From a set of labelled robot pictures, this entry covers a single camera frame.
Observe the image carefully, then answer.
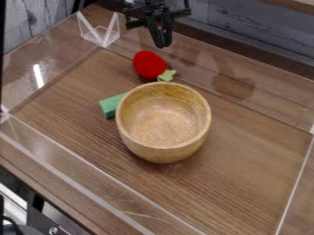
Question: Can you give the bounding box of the clear acrylic corner bracket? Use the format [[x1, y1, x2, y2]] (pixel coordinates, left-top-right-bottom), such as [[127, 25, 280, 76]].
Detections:
[[77, 12, 121, 48]]

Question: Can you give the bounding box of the red plush strawberry toy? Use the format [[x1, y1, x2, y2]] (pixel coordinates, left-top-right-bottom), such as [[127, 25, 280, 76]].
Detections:
[[133, 50, 177, 82]]

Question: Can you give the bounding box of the black cable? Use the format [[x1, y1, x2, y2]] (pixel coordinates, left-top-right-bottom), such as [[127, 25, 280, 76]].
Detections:
[[0, 196, 20, 235]]

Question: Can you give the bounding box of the black metal table leg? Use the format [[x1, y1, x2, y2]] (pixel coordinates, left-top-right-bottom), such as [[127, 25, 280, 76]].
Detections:
[[26, 193, 71, 235]]

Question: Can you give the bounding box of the green foam block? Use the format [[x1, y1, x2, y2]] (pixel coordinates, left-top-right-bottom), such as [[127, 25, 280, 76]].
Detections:
[[98, 94, 127, 118]]

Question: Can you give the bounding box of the wooden bowl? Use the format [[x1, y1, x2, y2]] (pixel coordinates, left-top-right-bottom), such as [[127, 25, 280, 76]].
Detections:
[[115, 82, 211, 163]]

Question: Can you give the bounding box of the clear acrylic tray wall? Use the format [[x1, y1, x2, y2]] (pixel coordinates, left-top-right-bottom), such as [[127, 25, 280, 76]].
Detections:
[[0, 15, 314, 235]]

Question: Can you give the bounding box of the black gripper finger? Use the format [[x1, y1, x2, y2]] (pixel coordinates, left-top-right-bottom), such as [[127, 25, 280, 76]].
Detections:
[[162, 13, 173, 47], [147, 17, 163, 49]]

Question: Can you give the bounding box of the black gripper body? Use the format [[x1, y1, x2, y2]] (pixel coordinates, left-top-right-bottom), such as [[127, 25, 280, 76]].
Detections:
[[123, 0, 191, 29]]

